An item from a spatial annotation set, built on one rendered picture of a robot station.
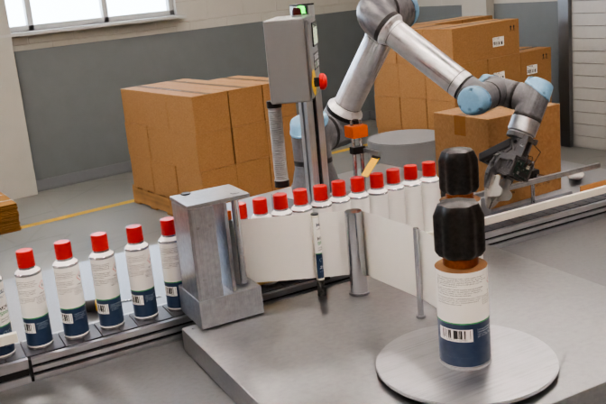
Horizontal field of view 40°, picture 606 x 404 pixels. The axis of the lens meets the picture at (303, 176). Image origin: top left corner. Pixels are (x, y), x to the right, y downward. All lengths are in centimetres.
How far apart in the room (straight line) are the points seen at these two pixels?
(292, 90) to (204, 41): 608
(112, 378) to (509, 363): 76
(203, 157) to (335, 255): 368
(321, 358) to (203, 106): 397
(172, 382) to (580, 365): 75
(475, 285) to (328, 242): 50
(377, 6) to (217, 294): 96
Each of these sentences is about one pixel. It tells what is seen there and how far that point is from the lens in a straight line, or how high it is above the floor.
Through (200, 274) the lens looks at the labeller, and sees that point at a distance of 168.
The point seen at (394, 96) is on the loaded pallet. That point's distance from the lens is 625.
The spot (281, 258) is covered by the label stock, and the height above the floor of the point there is 97.
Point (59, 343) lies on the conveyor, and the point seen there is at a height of 88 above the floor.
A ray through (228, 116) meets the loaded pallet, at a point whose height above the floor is 72.
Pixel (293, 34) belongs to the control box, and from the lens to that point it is 187.
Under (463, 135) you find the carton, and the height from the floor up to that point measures 106.
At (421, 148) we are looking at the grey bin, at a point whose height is 59.
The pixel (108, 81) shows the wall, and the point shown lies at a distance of 754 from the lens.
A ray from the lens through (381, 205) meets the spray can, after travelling 200.
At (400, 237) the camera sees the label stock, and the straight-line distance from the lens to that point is 168.
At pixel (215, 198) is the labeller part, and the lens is 167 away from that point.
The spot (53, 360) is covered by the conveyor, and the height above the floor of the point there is 86.
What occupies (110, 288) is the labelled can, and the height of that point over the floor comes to 97.
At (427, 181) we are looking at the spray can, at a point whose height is 104.
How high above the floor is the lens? 155
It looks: 13 degrees down
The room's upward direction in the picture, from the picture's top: 5 degrees counter-clockwise
